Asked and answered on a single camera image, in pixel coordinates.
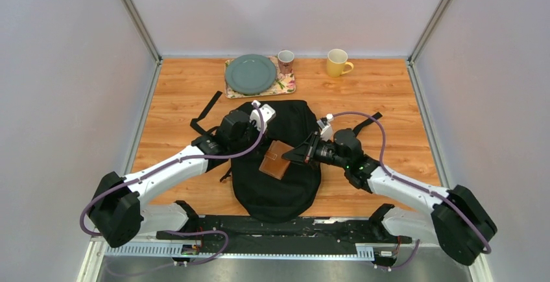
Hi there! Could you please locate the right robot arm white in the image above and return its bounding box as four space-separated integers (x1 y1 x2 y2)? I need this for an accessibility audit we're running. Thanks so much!
282 129 497 266

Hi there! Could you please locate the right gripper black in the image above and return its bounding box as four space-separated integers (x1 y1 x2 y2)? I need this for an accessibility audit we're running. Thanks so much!
281 132 349 170

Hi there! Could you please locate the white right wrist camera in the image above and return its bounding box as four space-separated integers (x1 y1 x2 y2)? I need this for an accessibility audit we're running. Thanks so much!
317 113 334 141

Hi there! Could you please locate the small pink floral cup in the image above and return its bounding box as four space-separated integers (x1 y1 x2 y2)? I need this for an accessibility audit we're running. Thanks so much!
277 50 295 75

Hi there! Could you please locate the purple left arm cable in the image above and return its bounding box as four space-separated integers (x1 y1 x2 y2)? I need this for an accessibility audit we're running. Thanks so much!
78 101 267 268

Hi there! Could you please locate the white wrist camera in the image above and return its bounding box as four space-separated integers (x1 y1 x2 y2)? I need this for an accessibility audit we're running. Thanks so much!
317 113 334 141
250 100 276 132

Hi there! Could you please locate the floral placemat tray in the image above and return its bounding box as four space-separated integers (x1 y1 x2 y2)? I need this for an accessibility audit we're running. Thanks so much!
224 56 296 99

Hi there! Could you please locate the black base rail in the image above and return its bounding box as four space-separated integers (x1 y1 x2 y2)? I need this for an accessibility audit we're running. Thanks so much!
155 215 413 257

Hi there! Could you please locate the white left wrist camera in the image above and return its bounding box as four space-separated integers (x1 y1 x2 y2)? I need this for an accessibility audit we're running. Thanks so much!
250 100 276 132

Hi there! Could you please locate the brown leather wallet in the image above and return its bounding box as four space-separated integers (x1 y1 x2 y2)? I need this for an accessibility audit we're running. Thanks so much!
259 141 293 180

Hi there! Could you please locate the black student backpack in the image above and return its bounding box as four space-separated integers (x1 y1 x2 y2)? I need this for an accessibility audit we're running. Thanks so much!
189 91 383 224

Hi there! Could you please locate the grey-green ceramic plate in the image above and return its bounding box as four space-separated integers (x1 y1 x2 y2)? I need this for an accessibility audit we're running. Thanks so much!
224 54 278 95

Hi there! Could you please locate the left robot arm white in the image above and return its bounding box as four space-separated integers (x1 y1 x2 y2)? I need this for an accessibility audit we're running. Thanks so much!
79 102 276 248

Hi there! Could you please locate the yellow ceramic mug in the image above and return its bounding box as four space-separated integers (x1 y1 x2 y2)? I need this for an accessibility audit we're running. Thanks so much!
326 49 355 78

